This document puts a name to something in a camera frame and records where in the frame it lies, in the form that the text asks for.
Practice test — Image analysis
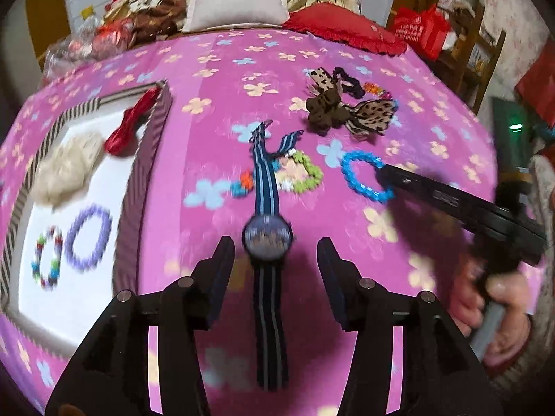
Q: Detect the wooden chair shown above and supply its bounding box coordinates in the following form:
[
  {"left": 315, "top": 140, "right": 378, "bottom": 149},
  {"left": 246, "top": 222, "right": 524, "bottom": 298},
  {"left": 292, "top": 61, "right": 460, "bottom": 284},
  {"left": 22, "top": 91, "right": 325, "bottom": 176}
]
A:
[{"left": 437, "top": 3, "right": 506, "bottom": 115}]

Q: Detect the leopard print brown bow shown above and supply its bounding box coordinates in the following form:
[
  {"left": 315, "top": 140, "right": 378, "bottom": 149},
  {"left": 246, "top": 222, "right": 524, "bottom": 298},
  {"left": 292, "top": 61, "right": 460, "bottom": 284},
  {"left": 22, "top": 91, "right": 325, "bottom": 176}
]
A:
[{"left": 305, "top": 68, "right": 398, "bottom": 137}]

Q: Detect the green flower bead bracelet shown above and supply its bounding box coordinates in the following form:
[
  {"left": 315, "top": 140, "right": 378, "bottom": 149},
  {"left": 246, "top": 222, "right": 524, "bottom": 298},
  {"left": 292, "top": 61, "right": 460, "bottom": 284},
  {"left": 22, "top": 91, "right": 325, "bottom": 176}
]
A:
[{"left": 274, "top": 150, "right": 325, "bottom": 196}]

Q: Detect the clear plastic bag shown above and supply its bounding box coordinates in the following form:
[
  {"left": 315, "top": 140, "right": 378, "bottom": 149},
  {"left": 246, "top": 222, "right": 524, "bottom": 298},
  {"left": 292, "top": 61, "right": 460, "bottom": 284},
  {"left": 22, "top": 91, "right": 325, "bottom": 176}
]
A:
[{"left": 40, "top": 15, "right": 133, "bottom": 87}]

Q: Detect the pink floral bed sheet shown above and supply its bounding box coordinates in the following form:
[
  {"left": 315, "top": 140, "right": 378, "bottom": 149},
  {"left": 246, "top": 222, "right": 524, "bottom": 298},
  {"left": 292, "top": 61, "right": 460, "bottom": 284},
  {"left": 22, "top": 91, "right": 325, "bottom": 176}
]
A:
[{"left": 1, "top": 29, "right": 497, "bottom": 415}]

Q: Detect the brown patterned cloth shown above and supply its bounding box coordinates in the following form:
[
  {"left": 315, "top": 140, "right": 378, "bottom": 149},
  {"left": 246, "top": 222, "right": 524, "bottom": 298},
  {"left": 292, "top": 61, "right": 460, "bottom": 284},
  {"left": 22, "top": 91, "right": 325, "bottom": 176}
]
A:
[{"left": 129, "top": 0, "right": 186, "bottom": 46}]

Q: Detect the striped white jewelry box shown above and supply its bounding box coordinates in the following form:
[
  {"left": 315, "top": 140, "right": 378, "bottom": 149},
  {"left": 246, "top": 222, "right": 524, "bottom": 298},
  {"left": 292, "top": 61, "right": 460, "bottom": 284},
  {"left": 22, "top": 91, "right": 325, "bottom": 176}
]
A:
[{"left": 1, "top": 81, "right": 172, "bottom": 358}]

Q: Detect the black scrunchie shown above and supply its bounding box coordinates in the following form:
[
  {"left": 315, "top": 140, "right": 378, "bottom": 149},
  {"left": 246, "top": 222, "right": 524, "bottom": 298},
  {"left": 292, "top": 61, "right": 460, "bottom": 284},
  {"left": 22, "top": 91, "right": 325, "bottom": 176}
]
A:
[{"left": 332, "top": 67, "right": 366, "bottom": 99}]

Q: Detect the purple bead bracelet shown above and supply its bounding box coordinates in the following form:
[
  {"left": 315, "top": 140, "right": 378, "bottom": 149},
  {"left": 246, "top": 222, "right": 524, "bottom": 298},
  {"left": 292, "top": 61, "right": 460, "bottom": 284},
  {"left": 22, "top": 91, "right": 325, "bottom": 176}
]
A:
[{"left": 64, "top": 203, "right": 113, "bottom": 274}]

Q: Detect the cream lace scrunchie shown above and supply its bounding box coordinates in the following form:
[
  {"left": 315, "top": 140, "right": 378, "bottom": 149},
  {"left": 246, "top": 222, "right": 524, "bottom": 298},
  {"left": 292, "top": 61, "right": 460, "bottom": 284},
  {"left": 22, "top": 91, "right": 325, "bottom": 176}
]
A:
[{"left": 31, "top": 131, "right": 104, "bottom": 208}]

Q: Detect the red shopping bag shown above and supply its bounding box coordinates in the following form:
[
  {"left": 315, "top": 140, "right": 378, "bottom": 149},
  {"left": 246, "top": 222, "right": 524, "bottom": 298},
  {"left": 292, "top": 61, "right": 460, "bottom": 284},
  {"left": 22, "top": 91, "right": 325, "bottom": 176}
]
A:
[{"left": 390, "top": 5, "right": 451, "bottom": 61}]

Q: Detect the multicolour pom bead bracelet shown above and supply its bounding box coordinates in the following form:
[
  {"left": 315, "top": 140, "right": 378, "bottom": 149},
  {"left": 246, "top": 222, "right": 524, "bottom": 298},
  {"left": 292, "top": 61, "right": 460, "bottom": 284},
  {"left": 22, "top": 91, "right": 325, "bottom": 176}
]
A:
[{"left": 30, "top": 225, "right": 64, "bottom": 291}]

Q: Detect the red fringed cushion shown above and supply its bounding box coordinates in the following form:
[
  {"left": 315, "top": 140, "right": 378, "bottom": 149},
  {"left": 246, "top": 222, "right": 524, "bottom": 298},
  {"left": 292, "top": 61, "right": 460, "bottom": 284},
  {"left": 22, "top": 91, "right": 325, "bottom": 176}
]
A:
[{"left": 282, "top": 3, "right": 407, "bottom": 57}]

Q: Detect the blue striped wrist watch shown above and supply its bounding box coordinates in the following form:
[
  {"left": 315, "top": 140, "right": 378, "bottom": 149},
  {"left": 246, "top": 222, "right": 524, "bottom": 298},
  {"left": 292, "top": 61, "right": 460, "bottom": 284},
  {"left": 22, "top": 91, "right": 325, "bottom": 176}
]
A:
[{"left": 242, "top": 119, "right": 303, "bottom": 392}]

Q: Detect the blue bead bracelet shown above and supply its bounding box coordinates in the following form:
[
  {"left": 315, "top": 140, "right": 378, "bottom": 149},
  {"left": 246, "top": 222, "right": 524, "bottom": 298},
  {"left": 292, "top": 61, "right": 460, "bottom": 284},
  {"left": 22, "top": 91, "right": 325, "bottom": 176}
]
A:
[{"left": 340, "top": 150, "right": 397, "bottom": 205}]

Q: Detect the person right hand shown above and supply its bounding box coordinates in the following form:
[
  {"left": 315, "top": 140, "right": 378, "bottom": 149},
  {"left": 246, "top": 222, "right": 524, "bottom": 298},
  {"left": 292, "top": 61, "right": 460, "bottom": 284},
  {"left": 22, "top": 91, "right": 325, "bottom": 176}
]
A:
[{"left": 449, "top": 255, "right": 531, "bottom": 368}]

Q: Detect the red satin bow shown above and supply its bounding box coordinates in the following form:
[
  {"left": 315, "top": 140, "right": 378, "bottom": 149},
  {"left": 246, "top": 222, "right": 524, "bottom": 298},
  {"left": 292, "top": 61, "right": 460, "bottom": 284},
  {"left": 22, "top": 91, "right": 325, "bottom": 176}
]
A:
[{"left": 103, "top": 86, "right": 161, "bottom": 156}]

